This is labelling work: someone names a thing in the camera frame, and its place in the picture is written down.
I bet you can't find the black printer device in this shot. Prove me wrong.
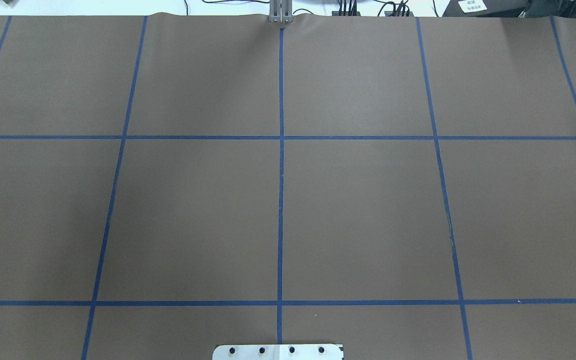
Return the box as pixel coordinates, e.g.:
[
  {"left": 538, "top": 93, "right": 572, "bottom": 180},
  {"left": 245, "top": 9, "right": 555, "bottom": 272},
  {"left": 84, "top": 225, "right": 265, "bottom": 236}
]
[{"left": 441, "top": 0, "right": 576, "bottom": 19}]

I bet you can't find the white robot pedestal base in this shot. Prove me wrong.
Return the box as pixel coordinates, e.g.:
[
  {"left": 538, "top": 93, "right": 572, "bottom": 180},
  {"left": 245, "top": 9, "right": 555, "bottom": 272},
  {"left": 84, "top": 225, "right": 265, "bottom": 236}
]
[{"left": 212, "top": 343, "right": 345, "bottom": 360}]

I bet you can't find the aluminium frame post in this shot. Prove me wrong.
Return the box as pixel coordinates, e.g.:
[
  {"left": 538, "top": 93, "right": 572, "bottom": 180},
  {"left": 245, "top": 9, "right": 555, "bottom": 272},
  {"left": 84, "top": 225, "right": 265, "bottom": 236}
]
[{"left": 268, "top": 0, "right": 294, "bottom": 24}]

